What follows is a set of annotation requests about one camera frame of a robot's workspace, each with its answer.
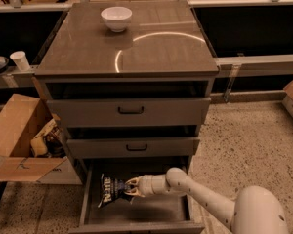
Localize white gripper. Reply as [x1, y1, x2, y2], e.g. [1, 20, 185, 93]
[126, 175, 169, 197]

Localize blue chip bag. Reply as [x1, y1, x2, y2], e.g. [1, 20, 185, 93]
[98, 175, 133, 208]

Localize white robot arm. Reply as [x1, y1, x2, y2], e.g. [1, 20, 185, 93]
[126, 168, 289, 234]

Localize bottom grey drawer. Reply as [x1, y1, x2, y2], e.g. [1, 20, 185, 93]
[69, 156, 203, 234]

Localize grey drawer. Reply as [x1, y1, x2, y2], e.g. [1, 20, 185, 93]
[69, 156, 203, 234]
[67, 137, 199, 159]
[47, 98, 211, 128]

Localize middle grey drawer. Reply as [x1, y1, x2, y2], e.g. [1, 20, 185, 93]
[67, 137, 199, 159]

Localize top grey drawer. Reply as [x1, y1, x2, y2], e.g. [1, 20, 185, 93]
[47, 98, 211, 128]

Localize grey drawer cabinet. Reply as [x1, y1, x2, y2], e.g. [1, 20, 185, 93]
[34, 0, 220, 234]

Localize crumpled items in box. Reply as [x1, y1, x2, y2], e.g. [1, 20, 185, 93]
[30, 119, 65, 158]

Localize open cardboard box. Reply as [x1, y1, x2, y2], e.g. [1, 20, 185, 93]
[0, 94, 81, 184]

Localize white ceramic bowl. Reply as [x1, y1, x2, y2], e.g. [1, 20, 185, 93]
[101, 7, 133, 32]

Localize white paper cup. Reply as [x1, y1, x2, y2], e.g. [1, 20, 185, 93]
[10, 51, 30, 71]

